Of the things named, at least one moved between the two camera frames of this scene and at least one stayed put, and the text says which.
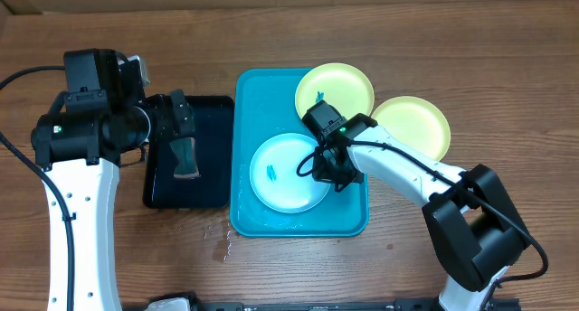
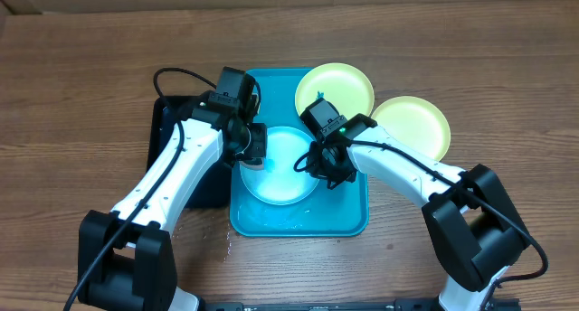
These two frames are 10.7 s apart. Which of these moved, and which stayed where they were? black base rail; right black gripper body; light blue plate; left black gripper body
Moved: light blue plate; left black gripper body
Stayed: right black gripper body; black base rail
